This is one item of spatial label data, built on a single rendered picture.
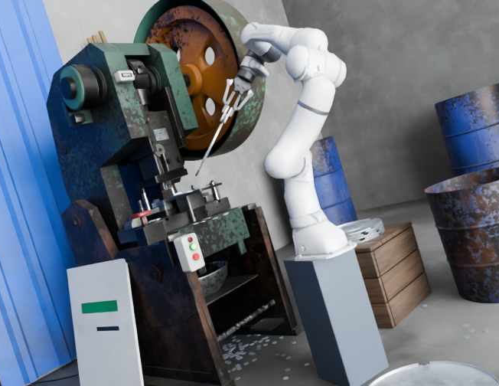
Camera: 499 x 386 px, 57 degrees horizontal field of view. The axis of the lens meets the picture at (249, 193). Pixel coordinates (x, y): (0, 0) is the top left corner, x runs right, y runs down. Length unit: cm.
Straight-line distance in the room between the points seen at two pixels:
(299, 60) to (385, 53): 355
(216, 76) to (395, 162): 311
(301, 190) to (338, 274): 31
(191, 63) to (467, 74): 299
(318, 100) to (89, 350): 162
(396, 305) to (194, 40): 157
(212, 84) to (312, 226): 108
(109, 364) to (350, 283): 121
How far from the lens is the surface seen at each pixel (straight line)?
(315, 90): 150
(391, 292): 204
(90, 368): 246
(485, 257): 204
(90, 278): 234
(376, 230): 213
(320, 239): 151
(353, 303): 163
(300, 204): 155
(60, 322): 309
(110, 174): 223
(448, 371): 119
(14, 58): 334
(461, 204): 198
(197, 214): 200
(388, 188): 519
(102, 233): 221
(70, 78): 204
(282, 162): 147
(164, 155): 206
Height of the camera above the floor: 78
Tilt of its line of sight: 2 degrees down
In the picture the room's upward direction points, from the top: 17 degrees counter-clockwise
